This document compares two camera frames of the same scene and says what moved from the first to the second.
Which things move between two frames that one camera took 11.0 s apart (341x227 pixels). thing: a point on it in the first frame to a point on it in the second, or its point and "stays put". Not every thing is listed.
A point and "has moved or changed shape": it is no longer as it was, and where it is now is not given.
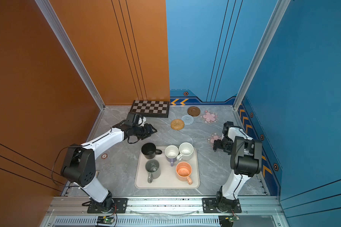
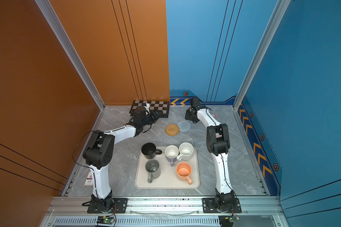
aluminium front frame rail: x=165 y=211 stays put
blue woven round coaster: x=188 y=119 has moved or changed shape
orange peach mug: x=183 y=169 stays put
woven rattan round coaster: x=177 y=124 to x=172 y=129
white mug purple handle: x=172 y=152 stays put
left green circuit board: x=103 y=219 stays put
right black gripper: x=217 y=144 to x=187 y=117
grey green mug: x=152 y=167 stays put
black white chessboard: x=150 y=108 stays put
